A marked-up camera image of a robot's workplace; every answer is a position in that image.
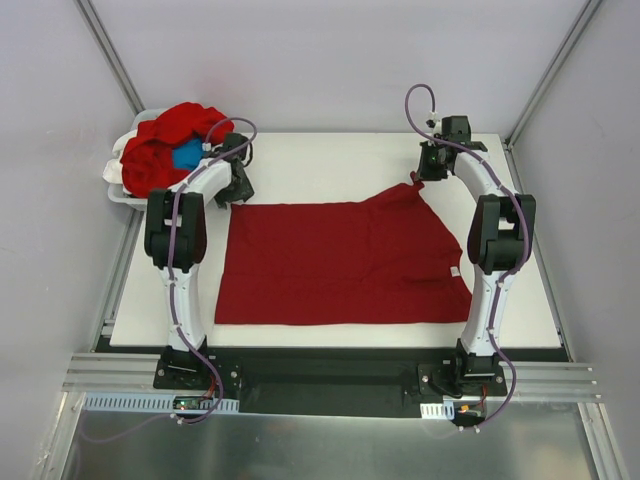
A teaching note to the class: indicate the blue t shirt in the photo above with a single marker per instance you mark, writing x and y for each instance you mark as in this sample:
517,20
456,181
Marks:
187,156

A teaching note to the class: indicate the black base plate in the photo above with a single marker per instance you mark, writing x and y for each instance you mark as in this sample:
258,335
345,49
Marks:
359,382

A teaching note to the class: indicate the left grey cable duct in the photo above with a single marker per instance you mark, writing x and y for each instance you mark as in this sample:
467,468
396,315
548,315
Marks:
156,403

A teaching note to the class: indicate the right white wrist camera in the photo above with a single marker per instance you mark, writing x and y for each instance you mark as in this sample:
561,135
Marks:
433,120

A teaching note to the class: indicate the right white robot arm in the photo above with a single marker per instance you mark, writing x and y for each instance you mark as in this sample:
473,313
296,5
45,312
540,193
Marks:
498,244

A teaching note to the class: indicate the grey cable duct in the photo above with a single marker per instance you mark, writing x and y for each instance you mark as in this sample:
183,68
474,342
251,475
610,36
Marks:
156,403
438,411

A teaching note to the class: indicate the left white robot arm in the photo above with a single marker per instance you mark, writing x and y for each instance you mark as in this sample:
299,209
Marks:
175,239

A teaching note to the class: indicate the grey laundry basket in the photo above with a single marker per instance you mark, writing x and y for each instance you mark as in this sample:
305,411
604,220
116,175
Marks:
117,193

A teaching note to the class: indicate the dark red t shirt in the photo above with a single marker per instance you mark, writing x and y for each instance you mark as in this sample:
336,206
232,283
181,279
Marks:
388,259

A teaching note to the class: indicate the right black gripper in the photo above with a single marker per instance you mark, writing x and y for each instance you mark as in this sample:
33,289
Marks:
427,160

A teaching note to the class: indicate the white t shirt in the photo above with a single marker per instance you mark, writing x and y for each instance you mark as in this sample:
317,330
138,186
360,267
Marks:
112,172

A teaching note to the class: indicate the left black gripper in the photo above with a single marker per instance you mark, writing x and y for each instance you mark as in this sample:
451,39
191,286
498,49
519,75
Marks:
236,186

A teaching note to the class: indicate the right grey cable duct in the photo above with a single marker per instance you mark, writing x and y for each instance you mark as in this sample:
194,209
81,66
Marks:
438,411

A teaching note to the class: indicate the bright red t shirt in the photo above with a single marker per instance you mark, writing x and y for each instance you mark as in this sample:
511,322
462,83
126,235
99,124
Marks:
147,163

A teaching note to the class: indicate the aluminium rail frame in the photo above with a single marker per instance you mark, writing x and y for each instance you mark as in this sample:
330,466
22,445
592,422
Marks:
536,381

